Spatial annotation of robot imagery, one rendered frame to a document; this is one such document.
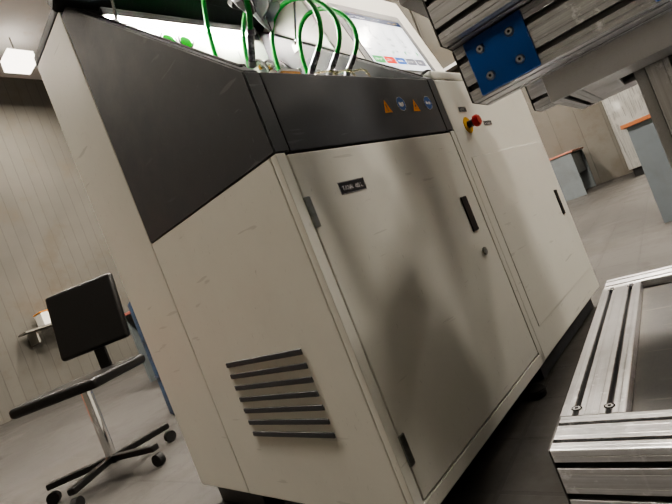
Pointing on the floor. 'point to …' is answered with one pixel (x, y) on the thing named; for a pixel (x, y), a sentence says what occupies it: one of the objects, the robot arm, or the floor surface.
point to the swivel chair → (97, 301)
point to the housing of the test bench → (138, 265)
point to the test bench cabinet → (297, 350)
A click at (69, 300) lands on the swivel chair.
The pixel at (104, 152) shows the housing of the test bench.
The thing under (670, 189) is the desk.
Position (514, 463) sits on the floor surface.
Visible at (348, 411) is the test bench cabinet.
